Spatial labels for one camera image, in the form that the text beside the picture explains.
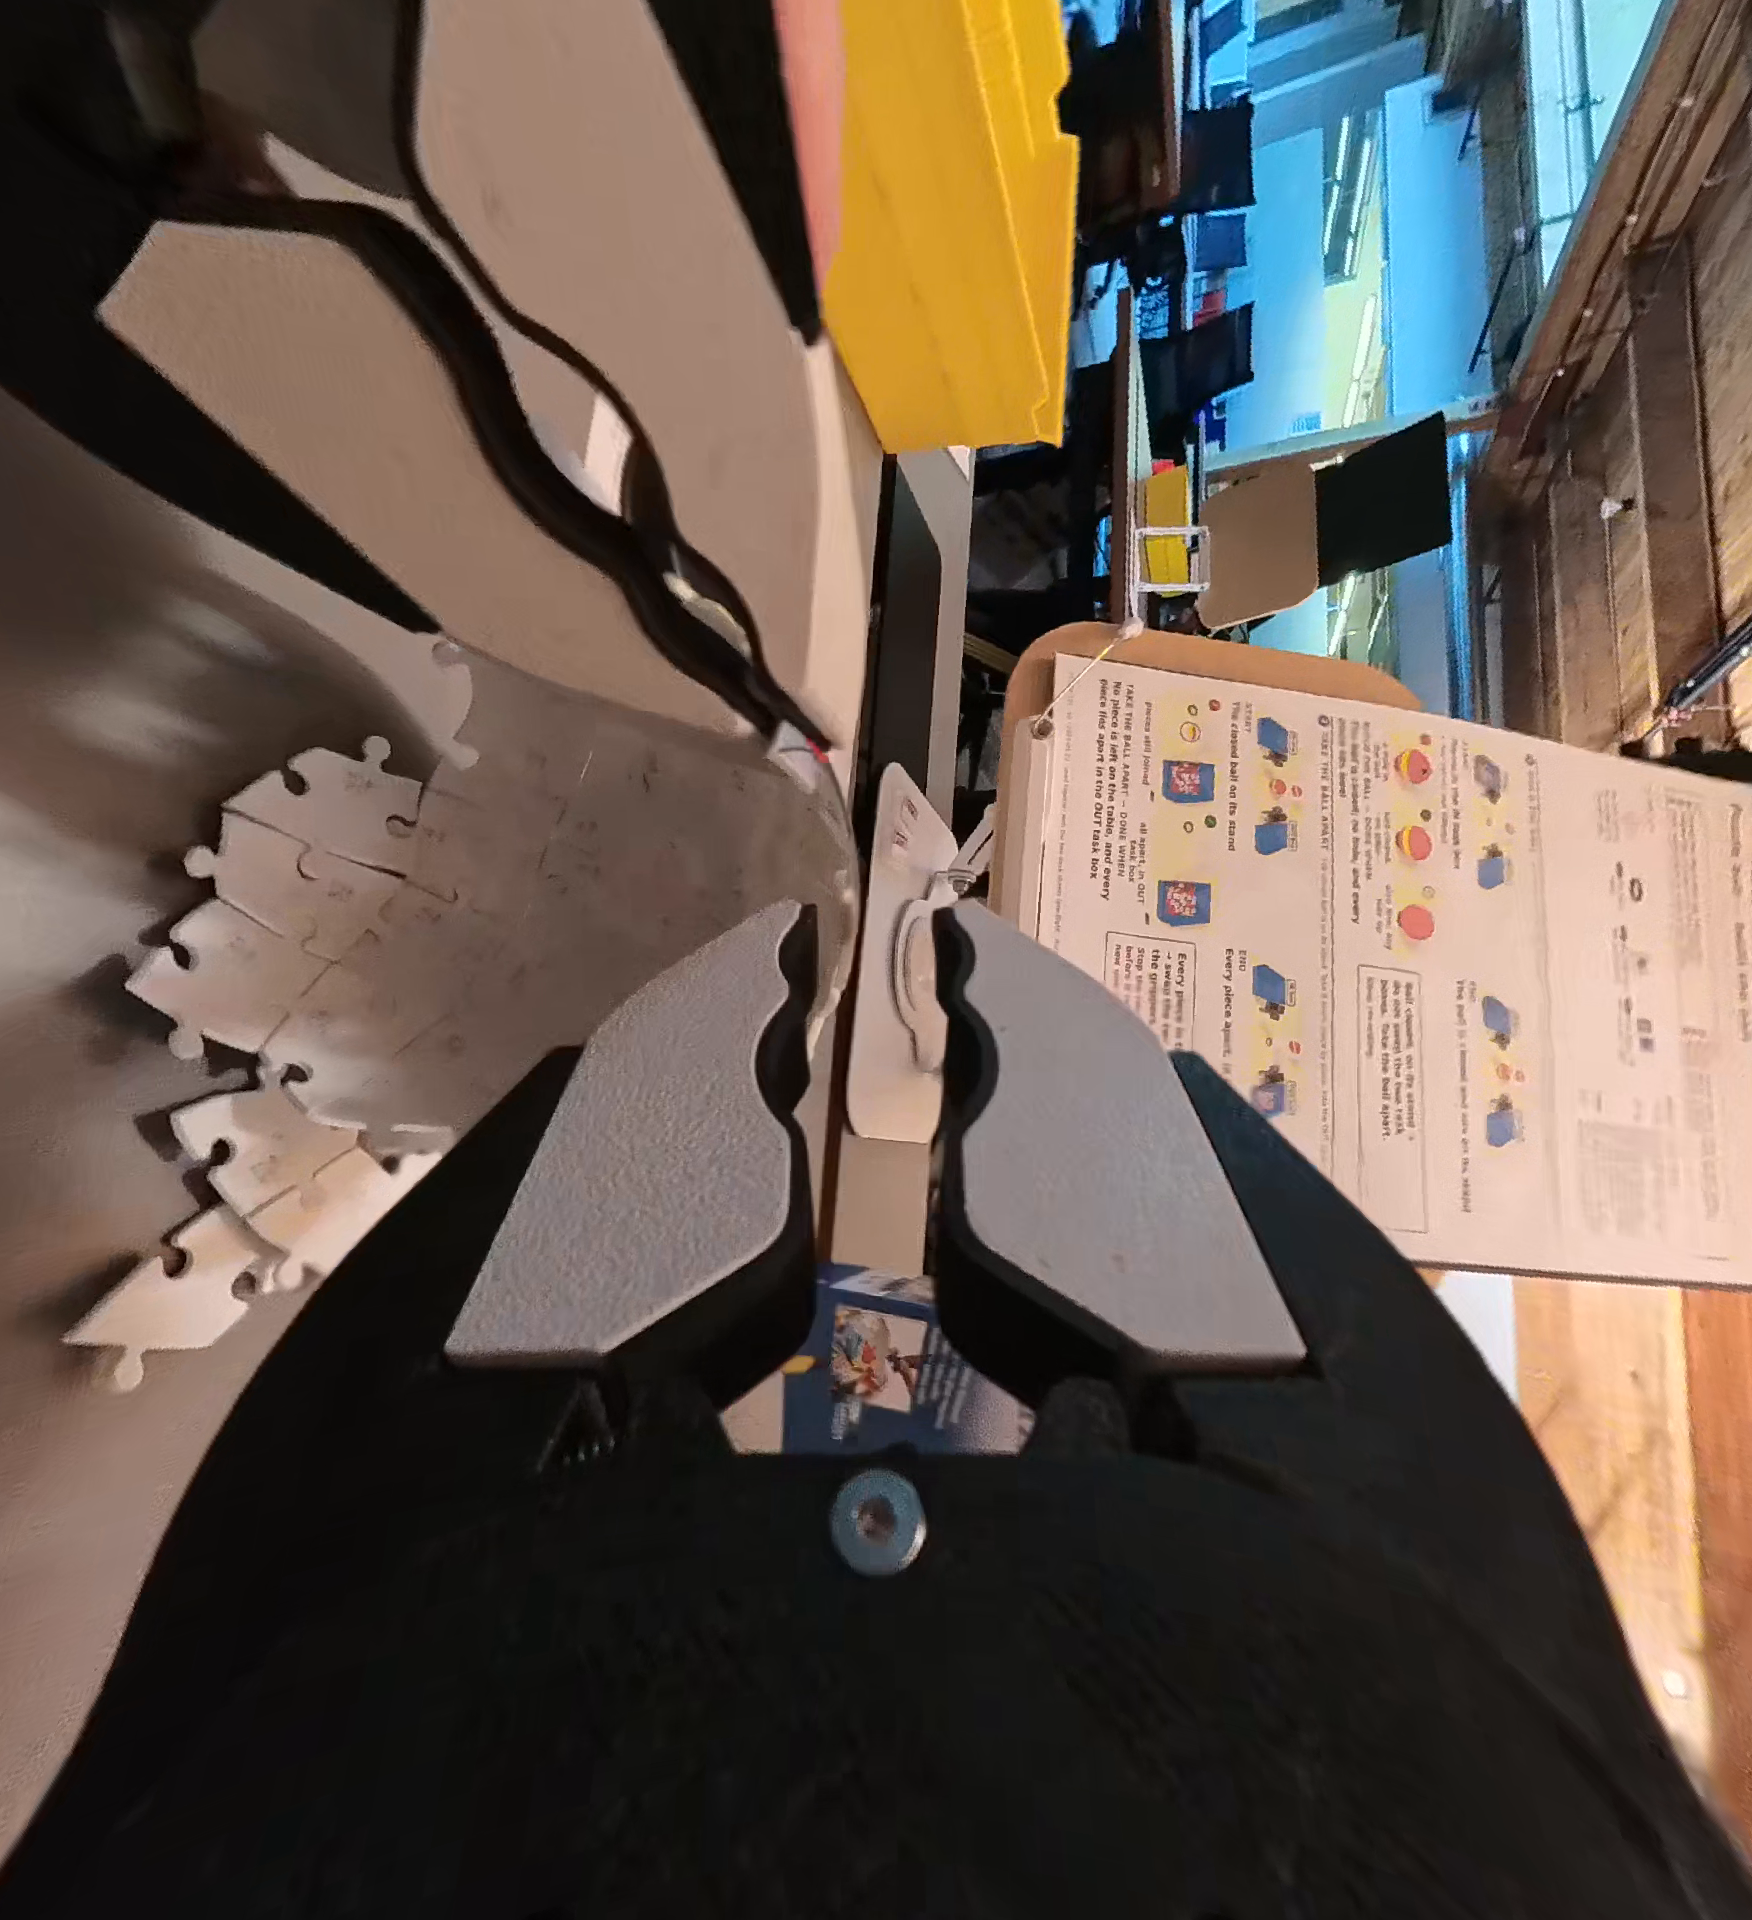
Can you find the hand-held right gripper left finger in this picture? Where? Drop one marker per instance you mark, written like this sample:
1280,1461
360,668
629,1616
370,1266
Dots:
667,1170

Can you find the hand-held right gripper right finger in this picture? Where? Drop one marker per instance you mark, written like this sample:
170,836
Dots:
1103,1184

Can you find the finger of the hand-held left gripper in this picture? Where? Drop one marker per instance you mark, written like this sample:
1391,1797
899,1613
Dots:
593,181
366,436

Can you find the partly built puzzle ball shell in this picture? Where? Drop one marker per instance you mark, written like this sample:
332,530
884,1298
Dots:
546,901

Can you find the puzzle ball box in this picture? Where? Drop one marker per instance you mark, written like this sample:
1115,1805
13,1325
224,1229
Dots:
876,1366

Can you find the white tray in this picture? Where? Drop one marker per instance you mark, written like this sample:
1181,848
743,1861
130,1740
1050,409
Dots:
889,1089

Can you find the yellow plastic bin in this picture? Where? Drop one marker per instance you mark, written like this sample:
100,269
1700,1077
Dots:
950,213

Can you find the printed task sheet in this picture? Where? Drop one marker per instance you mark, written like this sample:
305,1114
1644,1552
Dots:
1536,1020

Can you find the beige flat panel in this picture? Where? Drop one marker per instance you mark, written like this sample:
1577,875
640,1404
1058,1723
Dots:
1259,547

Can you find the black flat panel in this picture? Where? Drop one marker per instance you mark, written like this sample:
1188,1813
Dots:
1385,497

